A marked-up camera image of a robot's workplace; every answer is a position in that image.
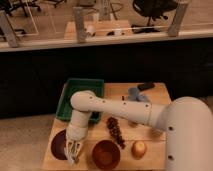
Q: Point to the purple bowl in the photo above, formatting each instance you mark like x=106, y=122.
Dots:
x=58, y=144

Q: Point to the yellow apple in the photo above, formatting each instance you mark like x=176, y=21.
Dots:
x=138, y=149

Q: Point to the black office chair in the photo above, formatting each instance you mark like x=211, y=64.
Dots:
x=153, y=10

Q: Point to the green plastic tray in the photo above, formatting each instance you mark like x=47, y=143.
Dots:
x=64, y=108

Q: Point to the grey post middle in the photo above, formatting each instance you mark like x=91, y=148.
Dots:
x=79, y=24

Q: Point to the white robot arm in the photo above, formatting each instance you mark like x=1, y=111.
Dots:
x=187, y=122

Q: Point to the grey post left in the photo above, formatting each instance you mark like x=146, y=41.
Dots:
x=8, y=30

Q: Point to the bunch of dark grapes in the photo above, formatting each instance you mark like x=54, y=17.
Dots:
x=114, y=130

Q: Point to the grey post right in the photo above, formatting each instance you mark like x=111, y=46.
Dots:
x=174, y=28

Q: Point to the wooden board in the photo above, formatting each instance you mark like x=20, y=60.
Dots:
x=153, y=160

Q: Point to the grey post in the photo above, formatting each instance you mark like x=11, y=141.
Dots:
x=79, y=24
x=8, y=30
x=174, y=28

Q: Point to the orange-brown bowl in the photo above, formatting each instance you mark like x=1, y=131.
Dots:
x=106, y=155

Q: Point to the black remote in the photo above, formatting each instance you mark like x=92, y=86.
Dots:
x=145, y=86

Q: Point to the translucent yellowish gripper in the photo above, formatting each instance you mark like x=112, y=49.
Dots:
x=73, y=148

